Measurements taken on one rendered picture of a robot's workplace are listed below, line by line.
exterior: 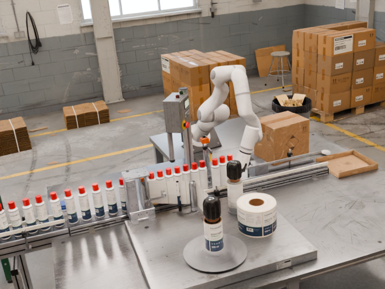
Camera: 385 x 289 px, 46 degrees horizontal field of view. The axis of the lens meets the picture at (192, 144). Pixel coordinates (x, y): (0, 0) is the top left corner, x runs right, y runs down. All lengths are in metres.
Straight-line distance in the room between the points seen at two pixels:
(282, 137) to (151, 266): 1.35
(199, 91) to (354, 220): 3.79
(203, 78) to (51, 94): 2.91
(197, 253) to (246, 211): 0.32
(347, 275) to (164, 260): 1.42
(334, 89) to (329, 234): 3.98
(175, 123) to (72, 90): 5.46
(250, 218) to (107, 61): 5.91
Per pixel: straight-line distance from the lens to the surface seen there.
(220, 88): 2.94
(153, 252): 2.31
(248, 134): 2.72
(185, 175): 2.67
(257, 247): 2.29
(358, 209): 2.74
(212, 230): 2.14
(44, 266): 3.99
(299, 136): 3.20
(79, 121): 6.93
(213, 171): 2.72
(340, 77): 6.32
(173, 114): 2.56
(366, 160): 3.29
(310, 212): 2.67
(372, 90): 6.79
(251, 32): 8.83
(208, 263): 2.18
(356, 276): 3.25
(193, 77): 5.96
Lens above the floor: 2.20
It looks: 22 degrees down
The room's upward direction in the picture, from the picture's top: 5 degrees counter-clockwise
